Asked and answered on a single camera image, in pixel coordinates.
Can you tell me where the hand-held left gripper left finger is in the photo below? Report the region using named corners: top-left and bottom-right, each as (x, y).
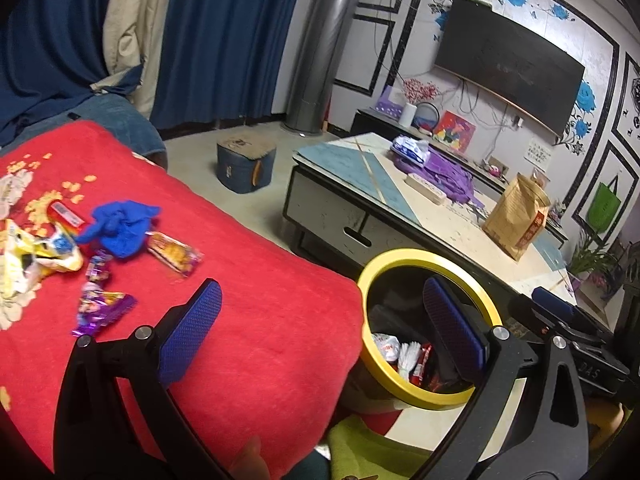
top-left (52, 278), bottom-right (236, 480)

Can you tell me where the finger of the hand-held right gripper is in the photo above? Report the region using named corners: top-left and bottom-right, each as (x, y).
top-left (531, 286), bottom-right (618, 343)
top-left (502, 296), bottom-right (556, 356)

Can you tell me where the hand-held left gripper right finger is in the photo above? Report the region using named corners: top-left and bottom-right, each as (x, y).
top-left (415, 276), bottom-right (591, 480)

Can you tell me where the red snack wrapper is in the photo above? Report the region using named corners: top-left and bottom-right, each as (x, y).
top-left (412, 344), bottom-right (434, 386)

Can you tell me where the white plastic bag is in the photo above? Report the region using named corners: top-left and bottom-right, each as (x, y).
top-left (372, 334), bottom-right (401, 362)

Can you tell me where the yellow rimmed trash can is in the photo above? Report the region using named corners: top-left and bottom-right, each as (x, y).
top-left (357, 248), bottom-right (503, 411)

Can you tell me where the orange snack packet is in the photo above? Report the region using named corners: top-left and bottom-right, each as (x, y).
top-left (147, 231), bottom-right (205, 277)

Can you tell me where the large purple candy wrapper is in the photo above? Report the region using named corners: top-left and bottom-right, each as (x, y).
top-left (71, 280), bottom-right (138, 337)

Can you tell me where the small purple candy wrapper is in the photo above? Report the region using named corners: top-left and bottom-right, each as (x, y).
top-left (86, 250), bottom-right (112, 283)

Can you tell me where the blue glove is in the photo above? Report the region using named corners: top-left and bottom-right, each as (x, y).
top-left (75, 200), bottom-right (162, 260)

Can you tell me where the white yellow snack packet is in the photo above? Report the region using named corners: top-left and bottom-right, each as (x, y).
top-left (0, 220), bottom-right (85, 296)

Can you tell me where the red white label wrapper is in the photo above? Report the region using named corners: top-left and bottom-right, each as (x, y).
top-left (50, 201), bottom-right (86, 228)

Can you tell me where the green potted plant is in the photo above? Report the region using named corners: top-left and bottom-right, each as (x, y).
top-left (567, 232), bottom-right (621, 291)

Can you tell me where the red floral blanket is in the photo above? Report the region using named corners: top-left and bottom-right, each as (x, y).
top-left (0, 119), bottom-right (366, 476)

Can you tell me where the brown paper bag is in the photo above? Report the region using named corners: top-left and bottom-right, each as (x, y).
top-left (482, 172), bottom-right (551, 261)

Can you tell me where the green tote bag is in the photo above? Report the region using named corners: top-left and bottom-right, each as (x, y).
top-left (587, 172), bottom-right (623, 231)

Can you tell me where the red plastic stool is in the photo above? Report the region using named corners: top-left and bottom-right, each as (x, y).
top-left (350, 400), bottom-right (401, 431)

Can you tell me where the white power strip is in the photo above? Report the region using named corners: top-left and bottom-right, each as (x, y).
top-left (404, 172), bottom-right (447, 206)

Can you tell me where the green cloth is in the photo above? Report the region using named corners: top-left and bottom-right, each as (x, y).
top-left (327, 417), bottom-right (436, 480)

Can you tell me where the purple backpack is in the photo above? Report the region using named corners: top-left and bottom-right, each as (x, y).
top-left (392, 152), bottom-right (488, 211)

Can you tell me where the blue storage stool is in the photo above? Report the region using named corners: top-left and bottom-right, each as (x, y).
top-left (216, 133), bottom-right (277, 195)

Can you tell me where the dark teal sofa cushion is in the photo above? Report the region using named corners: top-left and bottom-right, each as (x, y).
top-left (280, 452), bottom-right (331, 480)

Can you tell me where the white tissue pack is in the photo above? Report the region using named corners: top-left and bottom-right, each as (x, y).
top-left (390, 135), bottom-right (431, 166)

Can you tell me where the white and blue coffee table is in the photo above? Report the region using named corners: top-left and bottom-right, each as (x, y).
top-left (282, 131), bottom-right (578, 311)

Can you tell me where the colourful portrait painting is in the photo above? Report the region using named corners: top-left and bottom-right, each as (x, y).
top-left (432, 110), bottom-right (476, 153)

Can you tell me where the round desk ornament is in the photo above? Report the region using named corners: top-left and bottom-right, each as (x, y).
top-left (415, 101), bottom-right (441, 133)

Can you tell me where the white vase with pink flowers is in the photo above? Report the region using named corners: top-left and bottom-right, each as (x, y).
top-left (397, 77), bottom-right (441, 128)

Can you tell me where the blue sofa cover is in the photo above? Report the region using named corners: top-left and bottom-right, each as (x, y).
top-left (0, 95), bottom-right (168, 168)

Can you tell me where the black tv stand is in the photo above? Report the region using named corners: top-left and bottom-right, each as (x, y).
top-left (350, 107), bottom-right (571, 251)

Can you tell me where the purple tissue box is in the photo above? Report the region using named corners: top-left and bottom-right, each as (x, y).
top-left (375, 85), bottom-right (403, 116)

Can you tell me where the black television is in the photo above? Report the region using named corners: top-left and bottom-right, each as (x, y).
top-left (434, 0), bottom-right (586, 137)

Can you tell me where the blue curtain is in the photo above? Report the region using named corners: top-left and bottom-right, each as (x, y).
top-left (150, 0), bottom-right (311, 131)
top-left (0, 0), bottom-right (146, 146)

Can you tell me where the silver tower air conditioner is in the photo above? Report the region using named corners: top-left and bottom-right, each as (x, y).
top-left (285, 0), bottom-right (368, 136)

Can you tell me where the beige curtain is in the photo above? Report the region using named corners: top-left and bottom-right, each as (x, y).
top-left (102, 0), bottom-right (178, 118)

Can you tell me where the white wall note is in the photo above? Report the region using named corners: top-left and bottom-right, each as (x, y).
top-left (525, 137), bottom-right (558, 166)

